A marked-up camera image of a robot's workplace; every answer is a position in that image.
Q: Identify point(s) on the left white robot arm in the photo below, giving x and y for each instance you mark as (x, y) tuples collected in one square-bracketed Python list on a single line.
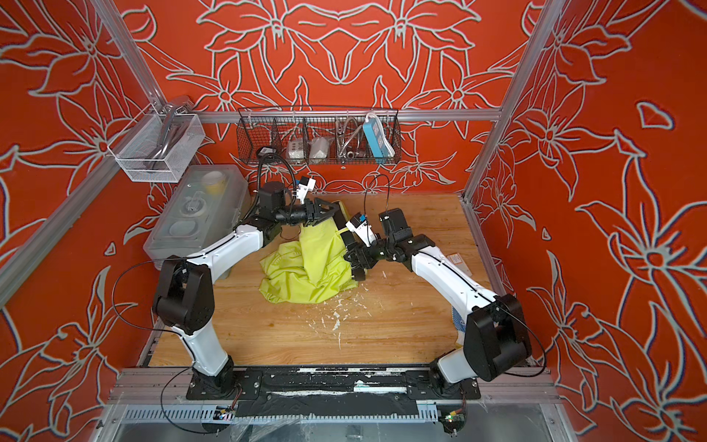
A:
[(185, 299)]

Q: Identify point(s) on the metal tongs in basket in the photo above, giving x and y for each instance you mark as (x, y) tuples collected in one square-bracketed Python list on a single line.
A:
[(349, 139)]

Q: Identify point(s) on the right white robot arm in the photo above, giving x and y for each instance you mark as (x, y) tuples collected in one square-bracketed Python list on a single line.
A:
[(496, 337)]

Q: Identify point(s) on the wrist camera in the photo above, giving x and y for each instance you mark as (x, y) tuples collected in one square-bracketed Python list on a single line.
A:
[(305, 186), (359, 225)]

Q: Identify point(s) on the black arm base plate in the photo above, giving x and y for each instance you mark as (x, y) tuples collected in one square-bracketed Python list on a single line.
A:
[(417, 382)]

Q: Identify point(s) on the white plastic adapter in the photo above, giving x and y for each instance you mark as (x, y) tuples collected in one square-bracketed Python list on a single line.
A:
[(319, 149)]

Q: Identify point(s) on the black wire wall basket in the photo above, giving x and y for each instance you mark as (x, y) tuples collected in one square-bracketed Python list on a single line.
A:
[(262, 130)]

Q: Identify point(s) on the clear plastic wall bin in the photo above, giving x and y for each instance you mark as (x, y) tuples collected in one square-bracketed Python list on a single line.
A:
[(131, 153)]

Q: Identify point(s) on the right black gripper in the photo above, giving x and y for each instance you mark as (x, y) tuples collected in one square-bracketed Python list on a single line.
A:
[(363, 253)]

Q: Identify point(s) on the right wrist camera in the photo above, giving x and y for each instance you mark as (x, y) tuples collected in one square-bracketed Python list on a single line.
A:
[(359, 225)]

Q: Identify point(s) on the lime green trousers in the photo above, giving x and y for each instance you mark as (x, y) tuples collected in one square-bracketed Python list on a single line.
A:
[(310, 270)]

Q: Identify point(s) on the metal tool in bin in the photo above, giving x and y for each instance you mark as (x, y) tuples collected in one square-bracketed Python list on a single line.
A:
[(177, 117)]

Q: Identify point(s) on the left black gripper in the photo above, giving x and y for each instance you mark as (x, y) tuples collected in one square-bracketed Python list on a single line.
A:
[(312, 212)]

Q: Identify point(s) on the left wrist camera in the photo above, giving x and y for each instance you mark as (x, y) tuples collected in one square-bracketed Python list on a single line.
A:
[(305, 186)]

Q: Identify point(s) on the translucent plastic storage box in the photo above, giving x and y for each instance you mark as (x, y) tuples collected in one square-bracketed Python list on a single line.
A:
[(194, 219)]

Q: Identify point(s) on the yellow tape roll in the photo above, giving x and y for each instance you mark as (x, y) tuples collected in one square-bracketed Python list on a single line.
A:
[(214, 182)]

